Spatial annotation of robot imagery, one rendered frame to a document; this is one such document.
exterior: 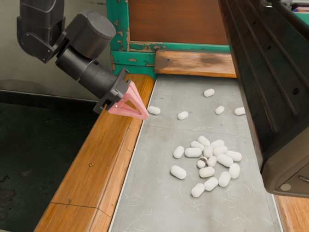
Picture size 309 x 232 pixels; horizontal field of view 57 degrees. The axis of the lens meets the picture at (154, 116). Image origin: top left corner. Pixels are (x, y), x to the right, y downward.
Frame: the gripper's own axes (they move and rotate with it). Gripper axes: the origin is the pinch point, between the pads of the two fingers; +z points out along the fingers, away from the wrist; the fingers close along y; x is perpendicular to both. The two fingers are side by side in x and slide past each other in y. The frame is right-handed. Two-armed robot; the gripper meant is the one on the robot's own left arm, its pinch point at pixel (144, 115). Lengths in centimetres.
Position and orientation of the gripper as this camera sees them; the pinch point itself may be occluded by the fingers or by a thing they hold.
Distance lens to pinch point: 58.6
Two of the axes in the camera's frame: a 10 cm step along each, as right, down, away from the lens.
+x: -6.4, 5.9, 4.9
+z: 7.5, 6.0, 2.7
